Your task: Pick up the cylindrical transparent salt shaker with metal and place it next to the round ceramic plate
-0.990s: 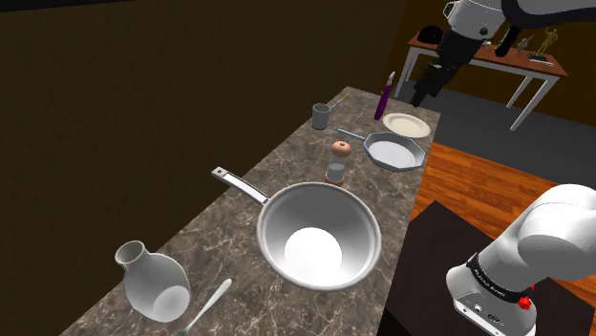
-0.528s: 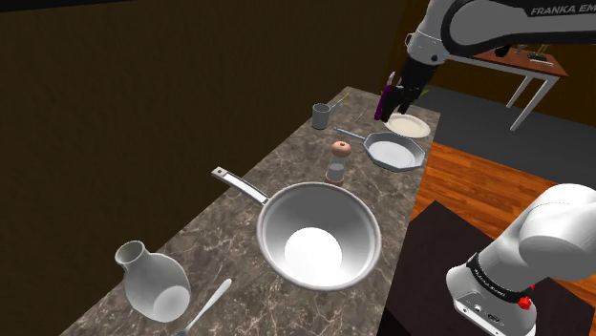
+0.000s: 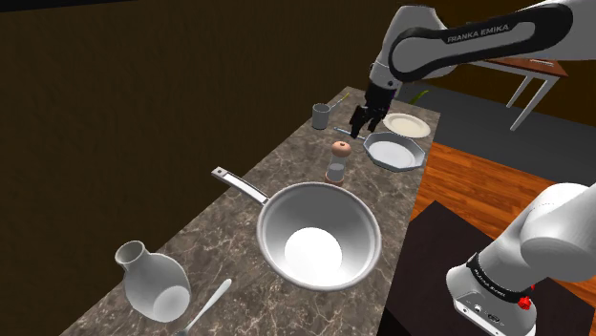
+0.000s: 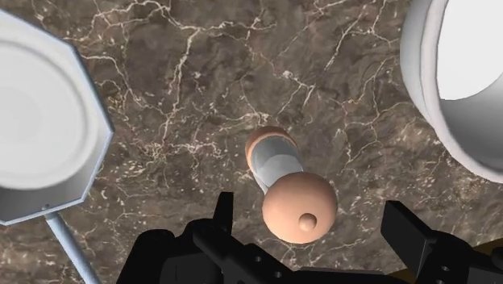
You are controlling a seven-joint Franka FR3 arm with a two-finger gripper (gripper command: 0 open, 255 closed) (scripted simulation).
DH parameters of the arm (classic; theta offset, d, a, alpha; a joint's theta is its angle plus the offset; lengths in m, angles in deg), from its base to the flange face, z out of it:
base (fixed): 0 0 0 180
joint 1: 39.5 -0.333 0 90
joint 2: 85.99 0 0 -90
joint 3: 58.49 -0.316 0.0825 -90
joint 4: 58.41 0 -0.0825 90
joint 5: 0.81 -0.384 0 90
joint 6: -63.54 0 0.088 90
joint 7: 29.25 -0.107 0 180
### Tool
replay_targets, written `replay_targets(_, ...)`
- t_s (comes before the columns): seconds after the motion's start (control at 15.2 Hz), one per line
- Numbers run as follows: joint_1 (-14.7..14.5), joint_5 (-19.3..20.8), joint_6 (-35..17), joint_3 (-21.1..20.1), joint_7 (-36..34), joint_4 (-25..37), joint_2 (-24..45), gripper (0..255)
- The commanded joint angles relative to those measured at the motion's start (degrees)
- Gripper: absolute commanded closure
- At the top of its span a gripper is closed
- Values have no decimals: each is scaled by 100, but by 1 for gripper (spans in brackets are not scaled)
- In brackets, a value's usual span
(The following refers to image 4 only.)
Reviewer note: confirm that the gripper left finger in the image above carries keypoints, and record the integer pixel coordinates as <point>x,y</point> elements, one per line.
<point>220,240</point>

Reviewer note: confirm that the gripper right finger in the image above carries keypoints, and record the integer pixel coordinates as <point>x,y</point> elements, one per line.
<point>424,244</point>

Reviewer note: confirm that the white round bowl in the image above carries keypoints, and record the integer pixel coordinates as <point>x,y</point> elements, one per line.
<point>459,82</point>

